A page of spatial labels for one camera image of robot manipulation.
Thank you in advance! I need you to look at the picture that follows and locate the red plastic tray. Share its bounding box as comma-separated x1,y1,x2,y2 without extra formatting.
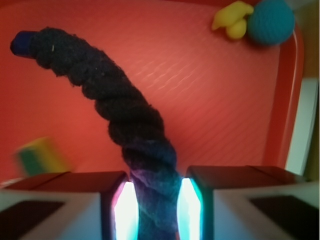
0,0,304,183

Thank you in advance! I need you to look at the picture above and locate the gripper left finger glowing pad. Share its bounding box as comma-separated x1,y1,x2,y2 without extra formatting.
0,171,139,240

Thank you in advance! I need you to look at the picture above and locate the yellow rubber duck toy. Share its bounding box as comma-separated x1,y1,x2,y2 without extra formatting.
211,0,254,40

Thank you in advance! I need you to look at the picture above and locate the teal knitted ball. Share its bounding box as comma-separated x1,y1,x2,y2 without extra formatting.
247,0,295,46

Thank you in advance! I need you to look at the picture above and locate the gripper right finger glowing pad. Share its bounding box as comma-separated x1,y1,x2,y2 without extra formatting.
177,165,320,240

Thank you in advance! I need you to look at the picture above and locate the dark blue twisted rope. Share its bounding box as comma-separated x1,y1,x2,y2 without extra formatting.
10,27,182,240

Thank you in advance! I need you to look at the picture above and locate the green yellow sponge piece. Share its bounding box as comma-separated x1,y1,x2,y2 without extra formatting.
15,137,72,177

